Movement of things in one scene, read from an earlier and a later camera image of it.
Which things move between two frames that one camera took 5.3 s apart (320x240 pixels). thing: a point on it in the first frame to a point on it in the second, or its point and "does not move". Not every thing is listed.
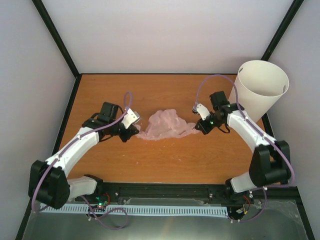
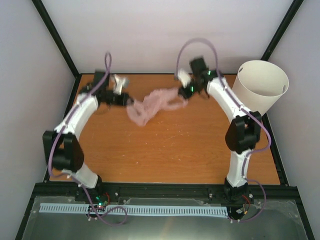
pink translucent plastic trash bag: x=165 y=123 to x=139 y=112
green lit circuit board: x=102 y=201 does not move
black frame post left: x=60 y=43 does not move
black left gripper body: x=124 y=137 to x=115 y=101
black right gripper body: x=206 y=129 to x=187 y=94
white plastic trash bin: x=260 y=84 does not move
